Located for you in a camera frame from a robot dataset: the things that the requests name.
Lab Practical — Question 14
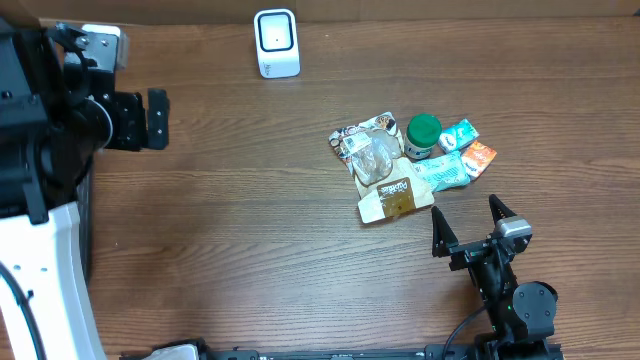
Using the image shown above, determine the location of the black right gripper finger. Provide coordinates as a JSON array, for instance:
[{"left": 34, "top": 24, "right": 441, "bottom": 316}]
[
  {"left": 431, "top": 206, "right": 459, "bottom": 257},
  {"left": 489, "top": 194, "right": 516, "bottom": 235}
]

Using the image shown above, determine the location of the orange tissue pack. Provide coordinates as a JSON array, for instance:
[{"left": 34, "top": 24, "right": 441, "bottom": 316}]
[{"left": 461, "top": 140, "right": 497, "bottom": 180}]

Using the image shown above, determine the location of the teal wipes pouch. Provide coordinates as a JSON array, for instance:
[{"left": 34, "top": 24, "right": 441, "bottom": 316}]
[{"left": 413, "top": 151, "right": 471, "bottom": 192}]

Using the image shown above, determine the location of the brown white snack bag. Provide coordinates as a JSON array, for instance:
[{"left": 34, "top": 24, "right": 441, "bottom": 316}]
[{"left": 328, "top": 112, "right": 435, "bottom": 224}]

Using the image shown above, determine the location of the teal tissue pack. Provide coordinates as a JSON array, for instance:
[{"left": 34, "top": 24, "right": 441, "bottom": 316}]
[{"left": 438, "top": 118, "right": 479, "bottom": 153}]

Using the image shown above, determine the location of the green lid jar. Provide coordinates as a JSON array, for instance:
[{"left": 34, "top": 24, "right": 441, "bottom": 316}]
[{"left": 404, "top": 113, "right": 442, "bottom": 160}]

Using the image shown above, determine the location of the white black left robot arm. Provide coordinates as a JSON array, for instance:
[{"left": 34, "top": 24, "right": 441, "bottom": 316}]
[{"left": 1, "top": 23, "right": 170, "bottom": 359}]

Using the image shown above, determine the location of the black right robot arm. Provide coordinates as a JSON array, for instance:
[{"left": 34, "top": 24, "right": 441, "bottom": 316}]
[{"left": 424, "top": 194, "right": 564, "bottom": 360}]

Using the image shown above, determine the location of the white barcode scanner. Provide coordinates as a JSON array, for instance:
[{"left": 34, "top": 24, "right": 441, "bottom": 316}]
[{"left": 254, "top": 8, "right": 301, "bottom": 79}]

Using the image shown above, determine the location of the dark mesh basket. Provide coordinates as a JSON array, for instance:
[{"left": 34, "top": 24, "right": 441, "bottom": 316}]
[{"left": 76, "top": 159, "right": 94, "bottom": 284}]

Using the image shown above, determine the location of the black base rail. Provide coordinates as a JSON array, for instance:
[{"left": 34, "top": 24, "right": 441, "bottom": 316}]
[{"left": 119, "top": 343, "right": 566, "bottom": 360}]

